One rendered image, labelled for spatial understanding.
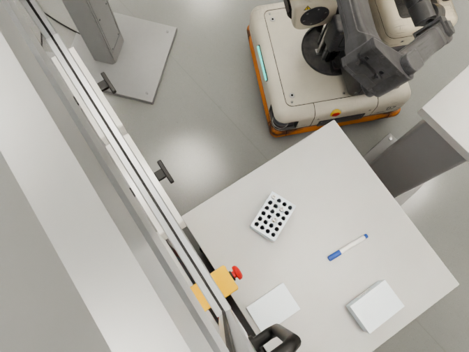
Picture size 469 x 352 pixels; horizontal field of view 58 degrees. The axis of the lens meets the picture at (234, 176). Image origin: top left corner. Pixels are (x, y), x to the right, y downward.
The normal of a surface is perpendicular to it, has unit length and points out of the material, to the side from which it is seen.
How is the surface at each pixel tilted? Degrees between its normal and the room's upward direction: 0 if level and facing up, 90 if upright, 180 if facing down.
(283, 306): 0
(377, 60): 71
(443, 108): 0
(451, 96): 0
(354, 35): 54
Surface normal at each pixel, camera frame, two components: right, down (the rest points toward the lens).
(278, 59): 0.04, -0.25
